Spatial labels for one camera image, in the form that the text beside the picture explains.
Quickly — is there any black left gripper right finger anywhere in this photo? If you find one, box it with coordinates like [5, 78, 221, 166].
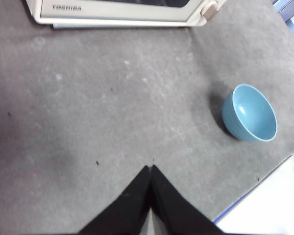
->
[150, 164, 223, 235]

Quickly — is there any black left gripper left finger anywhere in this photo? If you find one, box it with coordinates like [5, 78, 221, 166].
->
[78, 165, 151, 235]

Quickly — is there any blue bowl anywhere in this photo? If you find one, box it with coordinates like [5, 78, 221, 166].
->
[221, 84, 278, 143]

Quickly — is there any glass oven door beige handle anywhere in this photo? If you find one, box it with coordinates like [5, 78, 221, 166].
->
[40, 0, 208, 23]

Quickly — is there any beige oven knob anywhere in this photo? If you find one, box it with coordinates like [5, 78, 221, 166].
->
[202, 0, 221, 21]

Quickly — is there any cream white toaster oven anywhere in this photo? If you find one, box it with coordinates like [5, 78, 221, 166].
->
[23, 0, 227, 29]

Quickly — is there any white platform with blue edge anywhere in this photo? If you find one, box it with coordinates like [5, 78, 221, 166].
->
[213, 154, 294, 235]

